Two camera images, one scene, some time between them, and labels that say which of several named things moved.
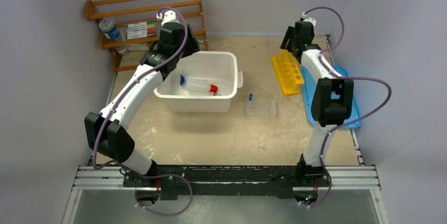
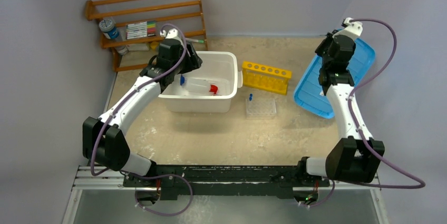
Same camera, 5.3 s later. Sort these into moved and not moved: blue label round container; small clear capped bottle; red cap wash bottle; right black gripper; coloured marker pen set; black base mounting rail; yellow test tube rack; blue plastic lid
Moved: yellow test tube rack; right black gripper; blue plastic lid
Not moved: blue label round container; black base mounting rail; small clear capped bottle; red cap wash bottle; coloured marker pen set
